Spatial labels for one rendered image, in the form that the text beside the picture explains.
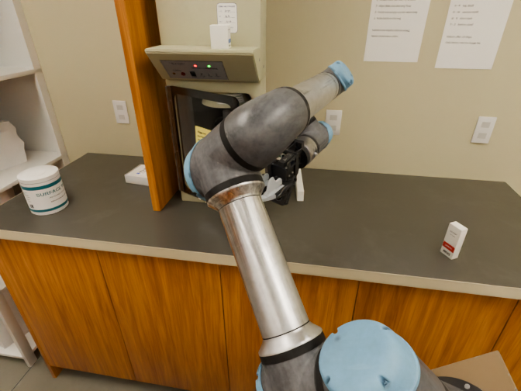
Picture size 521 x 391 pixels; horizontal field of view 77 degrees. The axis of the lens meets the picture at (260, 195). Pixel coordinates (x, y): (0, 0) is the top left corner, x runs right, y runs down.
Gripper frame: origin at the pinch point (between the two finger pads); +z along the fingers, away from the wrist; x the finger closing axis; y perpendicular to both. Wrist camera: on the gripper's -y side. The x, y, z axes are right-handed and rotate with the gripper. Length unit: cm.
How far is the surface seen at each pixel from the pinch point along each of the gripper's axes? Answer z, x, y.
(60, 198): 14, -82, -25
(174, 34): -27, -49, 26
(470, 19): -108, 23, 21
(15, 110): -11, -165, -19
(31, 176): 18, -87, -14
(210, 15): -33, -38, 31
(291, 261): -8.3, 5.1, -28.0
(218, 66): -25.5, -30.6, 19.9
